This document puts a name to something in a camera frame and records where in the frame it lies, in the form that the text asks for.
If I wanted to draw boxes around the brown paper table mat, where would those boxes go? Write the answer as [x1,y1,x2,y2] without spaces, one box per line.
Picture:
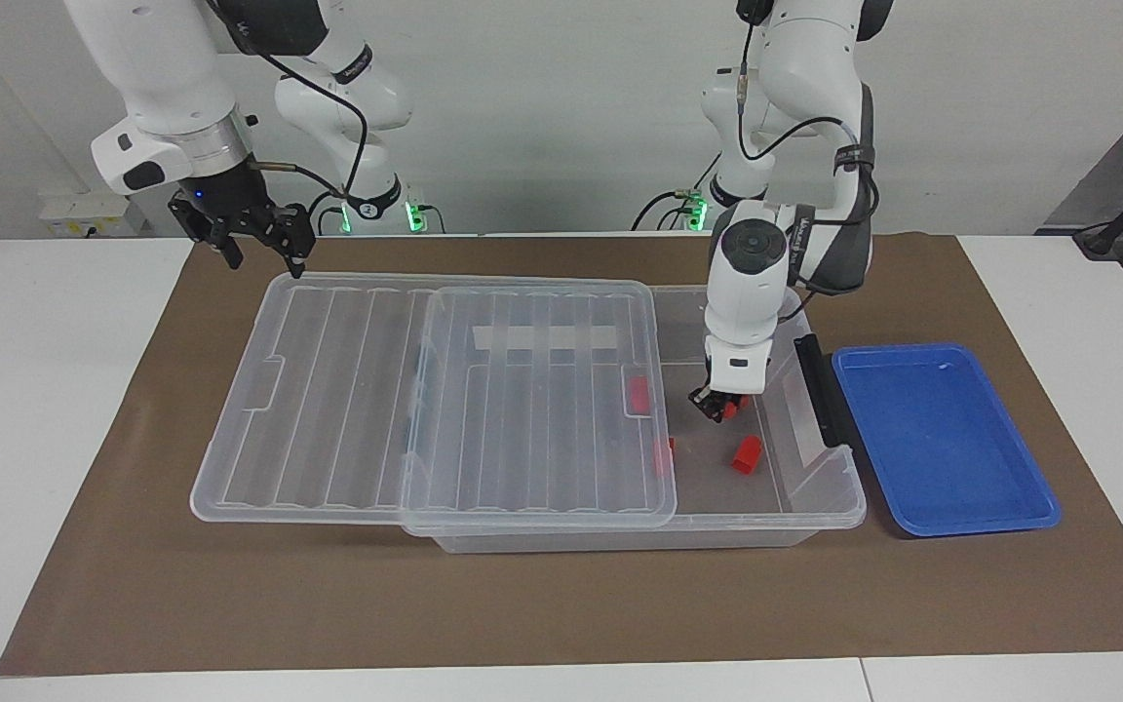
[0,232,1123,678]

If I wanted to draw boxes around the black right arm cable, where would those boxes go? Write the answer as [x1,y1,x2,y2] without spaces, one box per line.
[248,49,372,198]

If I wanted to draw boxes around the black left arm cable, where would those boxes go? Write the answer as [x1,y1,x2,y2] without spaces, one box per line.
[732,0,880,295]

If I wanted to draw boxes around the white wall socket box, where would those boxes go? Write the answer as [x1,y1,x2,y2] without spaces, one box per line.
[39,190,149,238]

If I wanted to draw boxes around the clear plastic storage box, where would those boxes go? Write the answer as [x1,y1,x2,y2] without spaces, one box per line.
[404,283,868,555]

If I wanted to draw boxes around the black base cables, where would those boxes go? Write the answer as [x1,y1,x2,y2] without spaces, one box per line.
[632,154,720,233]

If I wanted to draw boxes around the blue plastic tray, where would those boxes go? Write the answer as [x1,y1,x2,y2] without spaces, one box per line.
[832,341,1063,538]

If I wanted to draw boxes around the dark grey panel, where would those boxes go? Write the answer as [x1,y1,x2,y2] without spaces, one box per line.
[1037,68,1123,235]

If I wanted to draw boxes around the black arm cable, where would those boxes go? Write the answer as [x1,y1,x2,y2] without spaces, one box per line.
[732,0,880,295]
[248,49,372,198]

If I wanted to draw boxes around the clear ribbed plastic lid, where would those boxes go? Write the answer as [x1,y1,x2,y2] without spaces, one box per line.
[189,271,678,533]

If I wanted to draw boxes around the black box latch handle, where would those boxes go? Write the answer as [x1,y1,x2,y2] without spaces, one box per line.
[794,333,857,449]

